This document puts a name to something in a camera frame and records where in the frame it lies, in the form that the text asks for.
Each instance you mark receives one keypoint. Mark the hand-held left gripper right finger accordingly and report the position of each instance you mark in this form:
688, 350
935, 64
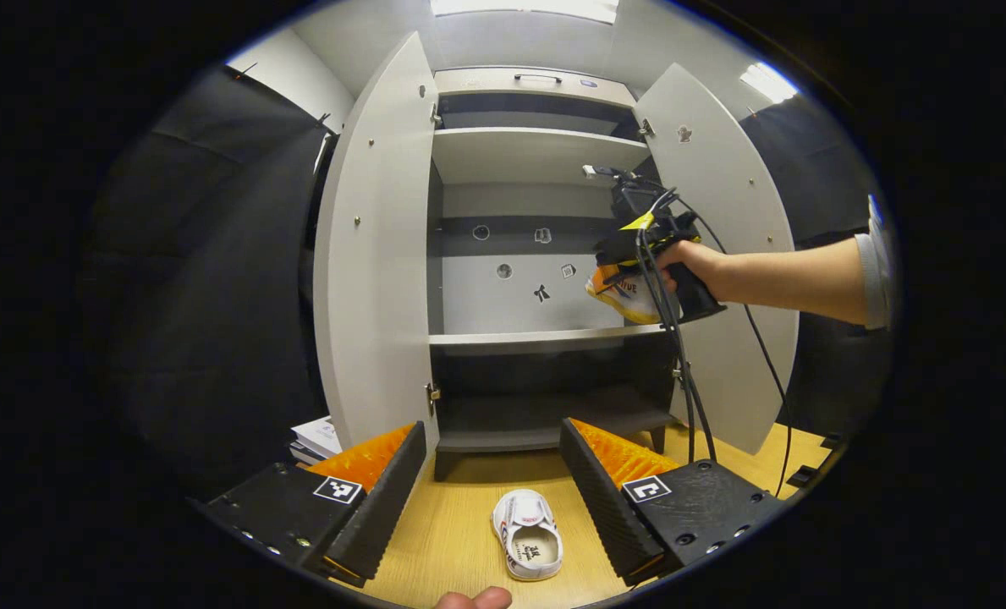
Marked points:
600, 499

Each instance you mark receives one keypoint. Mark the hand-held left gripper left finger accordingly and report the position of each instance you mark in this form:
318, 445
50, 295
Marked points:
388, 499

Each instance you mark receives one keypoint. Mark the white shoe yellow sole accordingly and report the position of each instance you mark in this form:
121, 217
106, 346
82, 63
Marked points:
528, 541
625, 302

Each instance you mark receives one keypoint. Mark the white grey shoe cabinet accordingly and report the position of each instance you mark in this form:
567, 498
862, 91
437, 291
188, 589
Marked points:
528, 152

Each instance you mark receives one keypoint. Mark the white shoe cabinet door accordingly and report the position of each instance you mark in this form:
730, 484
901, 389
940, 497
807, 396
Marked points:
748, 372
376, 271

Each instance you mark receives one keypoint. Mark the grey cabinet drawer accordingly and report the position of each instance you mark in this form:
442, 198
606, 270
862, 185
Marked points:
486, 82

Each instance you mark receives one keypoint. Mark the white cover book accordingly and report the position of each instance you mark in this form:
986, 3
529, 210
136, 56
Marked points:
321, 436

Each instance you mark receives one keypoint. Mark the dark cover book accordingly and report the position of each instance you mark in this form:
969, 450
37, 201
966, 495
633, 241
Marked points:
304, 455

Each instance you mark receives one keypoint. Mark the small ceiling light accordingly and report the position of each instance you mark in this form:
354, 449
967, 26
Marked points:
769, 82

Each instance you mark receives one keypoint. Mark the black table clamp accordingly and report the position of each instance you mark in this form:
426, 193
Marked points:
801, 476

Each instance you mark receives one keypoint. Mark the long ceiling light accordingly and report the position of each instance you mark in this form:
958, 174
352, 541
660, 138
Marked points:
524, 8

